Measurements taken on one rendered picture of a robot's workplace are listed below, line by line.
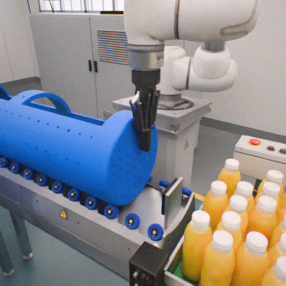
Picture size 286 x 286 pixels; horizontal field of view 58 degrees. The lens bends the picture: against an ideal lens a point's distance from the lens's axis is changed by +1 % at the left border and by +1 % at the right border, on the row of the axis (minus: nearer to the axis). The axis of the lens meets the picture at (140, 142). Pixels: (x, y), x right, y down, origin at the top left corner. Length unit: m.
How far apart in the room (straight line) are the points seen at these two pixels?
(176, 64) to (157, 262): 0.88
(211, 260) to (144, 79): 0.43
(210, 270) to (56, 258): 1.49
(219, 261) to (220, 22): 0.48
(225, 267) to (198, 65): 0.87
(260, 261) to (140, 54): 0.51
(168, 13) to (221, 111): 3.10
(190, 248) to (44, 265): 1.45
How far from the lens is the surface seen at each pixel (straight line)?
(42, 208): 1.02
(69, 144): 0.73
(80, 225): 0.90
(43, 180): 0.96
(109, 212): 0.79
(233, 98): 3.54
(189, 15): 0.59
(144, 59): 0.63
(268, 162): 0.90
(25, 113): 0.90
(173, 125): 1.16
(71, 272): 1.90
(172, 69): 1.24
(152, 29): 0.61
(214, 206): 0.73
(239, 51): 3.43
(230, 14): 0.59
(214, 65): 1.20
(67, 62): 3.30
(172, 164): 1.32
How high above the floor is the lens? 1.49
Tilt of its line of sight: 27 degrees down
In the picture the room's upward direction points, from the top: straight up
